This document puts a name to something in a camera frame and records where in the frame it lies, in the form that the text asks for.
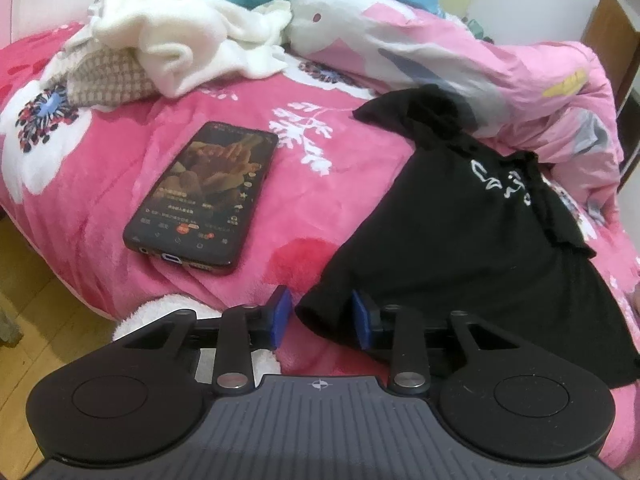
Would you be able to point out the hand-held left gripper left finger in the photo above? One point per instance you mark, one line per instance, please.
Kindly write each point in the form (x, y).
(281, 320)

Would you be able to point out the beige checked cloth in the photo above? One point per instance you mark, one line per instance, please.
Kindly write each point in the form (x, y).
(110, 77)

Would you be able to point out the pink floral bed blanket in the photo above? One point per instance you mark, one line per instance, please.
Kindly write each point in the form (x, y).
(100, 185)

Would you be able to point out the pink rabbit print duvet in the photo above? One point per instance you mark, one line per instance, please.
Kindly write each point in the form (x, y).
(425, 45)

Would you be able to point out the black t-shirt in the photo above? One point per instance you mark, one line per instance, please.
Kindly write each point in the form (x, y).
(450, 240)

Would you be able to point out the black smartphone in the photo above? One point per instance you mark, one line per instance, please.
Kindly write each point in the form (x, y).
(205, 195)

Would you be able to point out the brown wooden door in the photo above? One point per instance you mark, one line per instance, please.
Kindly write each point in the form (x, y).
(615, 45)

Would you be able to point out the pink and white headboard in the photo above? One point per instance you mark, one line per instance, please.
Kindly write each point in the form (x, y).
(45, 5)

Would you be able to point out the white fleece blanket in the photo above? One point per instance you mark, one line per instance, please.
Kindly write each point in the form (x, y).
(170, 25)

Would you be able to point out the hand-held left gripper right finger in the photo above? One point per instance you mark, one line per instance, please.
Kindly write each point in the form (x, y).
(361, 321)

